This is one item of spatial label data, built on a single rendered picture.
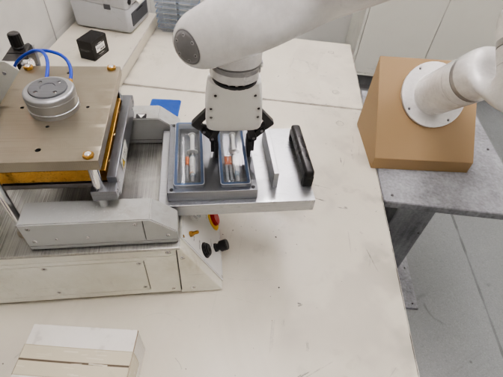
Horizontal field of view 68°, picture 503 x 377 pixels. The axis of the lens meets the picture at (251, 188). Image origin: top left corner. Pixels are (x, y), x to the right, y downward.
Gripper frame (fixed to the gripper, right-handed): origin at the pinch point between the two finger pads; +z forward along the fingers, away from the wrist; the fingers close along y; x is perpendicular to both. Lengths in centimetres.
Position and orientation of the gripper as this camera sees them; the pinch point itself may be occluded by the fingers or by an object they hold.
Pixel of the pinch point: (232, 146)
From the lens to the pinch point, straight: 74.0
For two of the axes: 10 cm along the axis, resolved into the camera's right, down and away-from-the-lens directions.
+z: -0.7, 6.8, 7.3
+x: 1.2, 7.3, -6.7
